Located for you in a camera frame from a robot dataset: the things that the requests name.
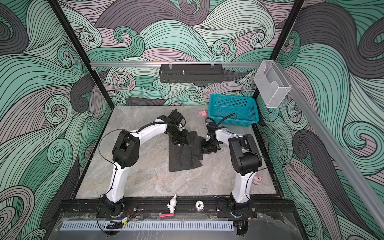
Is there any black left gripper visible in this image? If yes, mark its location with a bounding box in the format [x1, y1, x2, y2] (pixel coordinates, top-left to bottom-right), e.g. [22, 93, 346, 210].
[168, 128, 190, 145]

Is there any dark grey pinstriped shirt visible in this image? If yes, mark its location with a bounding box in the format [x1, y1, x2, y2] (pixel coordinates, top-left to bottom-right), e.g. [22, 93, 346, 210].
[169, 131, 204, 172]

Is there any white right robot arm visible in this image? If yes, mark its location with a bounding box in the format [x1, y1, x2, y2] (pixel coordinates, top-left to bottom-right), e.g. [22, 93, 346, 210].
[201, 125, 263, 217]

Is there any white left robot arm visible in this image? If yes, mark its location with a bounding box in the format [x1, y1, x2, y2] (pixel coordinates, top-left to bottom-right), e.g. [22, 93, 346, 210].
[101, 110, 189, 218]

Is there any small pink toy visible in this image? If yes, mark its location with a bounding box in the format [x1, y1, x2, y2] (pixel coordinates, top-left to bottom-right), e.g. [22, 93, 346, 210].
[199, 110, 209, 117]

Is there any teal plastic basket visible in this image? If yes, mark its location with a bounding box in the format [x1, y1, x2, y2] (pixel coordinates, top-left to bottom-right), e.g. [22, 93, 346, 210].
[208, 94, 259, 127]

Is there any pink cartoon sticker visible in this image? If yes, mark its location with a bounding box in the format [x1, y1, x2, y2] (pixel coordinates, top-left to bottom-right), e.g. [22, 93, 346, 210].
[252, 174, 262, 186]

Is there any white figurine on pink base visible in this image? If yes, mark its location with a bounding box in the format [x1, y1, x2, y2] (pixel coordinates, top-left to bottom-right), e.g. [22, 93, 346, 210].
[159, 194, 177, 220]

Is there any black perforated metal shelf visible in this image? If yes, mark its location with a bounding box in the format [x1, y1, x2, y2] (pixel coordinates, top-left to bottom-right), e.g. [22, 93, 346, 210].
[159, 65, 224, 84]

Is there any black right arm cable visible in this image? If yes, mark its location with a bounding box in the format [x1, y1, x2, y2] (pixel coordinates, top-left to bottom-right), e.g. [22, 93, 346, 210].
[204, 112, 238, 130]

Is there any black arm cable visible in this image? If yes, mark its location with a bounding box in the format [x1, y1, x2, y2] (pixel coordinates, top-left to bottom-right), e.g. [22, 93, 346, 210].
[204, 112, 238, 130]
[98, 128, 127, 193]

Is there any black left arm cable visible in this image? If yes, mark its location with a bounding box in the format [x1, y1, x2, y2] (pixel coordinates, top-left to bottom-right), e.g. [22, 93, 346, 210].
[98, 128, 127, 193]

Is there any clear plastic wall holder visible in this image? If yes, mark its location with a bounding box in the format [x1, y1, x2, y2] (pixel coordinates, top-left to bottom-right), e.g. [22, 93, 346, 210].
[254, 60, 292, 108]

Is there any aluminium rail back wall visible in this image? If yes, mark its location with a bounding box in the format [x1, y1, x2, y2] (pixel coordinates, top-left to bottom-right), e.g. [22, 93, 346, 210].
[90, 61, 261, 69]

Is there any aluminium rail wall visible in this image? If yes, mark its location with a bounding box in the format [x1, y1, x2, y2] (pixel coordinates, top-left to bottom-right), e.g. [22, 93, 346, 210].
[90, 61, 261, 69]
[274, 62, 384, 230]

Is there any white slotted cable duct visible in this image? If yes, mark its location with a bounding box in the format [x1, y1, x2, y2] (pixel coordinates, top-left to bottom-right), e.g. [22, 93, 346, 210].
[60, 220, 235, 232]

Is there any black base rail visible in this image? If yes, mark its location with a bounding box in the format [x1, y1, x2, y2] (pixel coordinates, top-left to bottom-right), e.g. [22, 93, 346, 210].
[58, 197, 296, 220]

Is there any aluminium rail right wall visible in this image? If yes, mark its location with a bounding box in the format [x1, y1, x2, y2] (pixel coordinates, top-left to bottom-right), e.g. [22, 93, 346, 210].
[274, 62, 384, 230]

